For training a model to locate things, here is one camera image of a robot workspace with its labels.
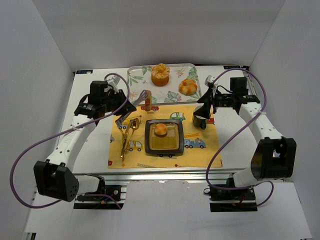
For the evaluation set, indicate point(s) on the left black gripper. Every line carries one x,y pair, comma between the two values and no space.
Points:
122,103

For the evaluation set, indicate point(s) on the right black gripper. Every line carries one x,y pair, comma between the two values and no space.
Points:
208,99

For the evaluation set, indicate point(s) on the herb bread slice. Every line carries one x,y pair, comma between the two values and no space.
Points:
148,101

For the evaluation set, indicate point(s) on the small round bread roll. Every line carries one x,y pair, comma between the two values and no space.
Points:
160,130

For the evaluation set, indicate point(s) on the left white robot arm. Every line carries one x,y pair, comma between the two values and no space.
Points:
54,177

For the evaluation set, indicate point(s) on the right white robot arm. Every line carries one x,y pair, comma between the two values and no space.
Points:
275,154

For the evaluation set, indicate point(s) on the green mug white inside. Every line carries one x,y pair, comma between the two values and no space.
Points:
199,121

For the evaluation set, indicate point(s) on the gold spoon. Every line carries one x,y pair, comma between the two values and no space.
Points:
134,127

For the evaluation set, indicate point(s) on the floral white serving tray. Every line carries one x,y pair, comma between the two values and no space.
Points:
139,78

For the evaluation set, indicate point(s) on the square black brown plate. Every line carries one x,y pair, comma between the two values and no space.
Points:
172,144

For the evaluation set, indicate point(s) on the yellow vehicle print placemat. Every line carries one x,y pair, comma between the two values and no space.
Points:
199,145

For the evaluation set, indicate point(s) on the gold fork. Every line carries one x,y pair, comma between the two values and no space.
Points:
124,140

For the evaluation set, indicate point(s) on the tall sugared brioche cake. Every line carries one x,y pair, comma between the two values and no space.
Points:
160,75

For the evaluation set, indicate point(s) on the aluminium table frame rail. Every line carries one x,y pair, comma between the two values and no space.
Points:
158,176

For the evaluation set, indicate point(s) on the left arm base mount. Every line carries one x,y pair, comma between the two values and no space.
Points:
112,197

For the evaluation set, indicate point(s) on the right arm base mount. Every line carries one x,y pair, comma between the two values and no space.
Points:
231,201

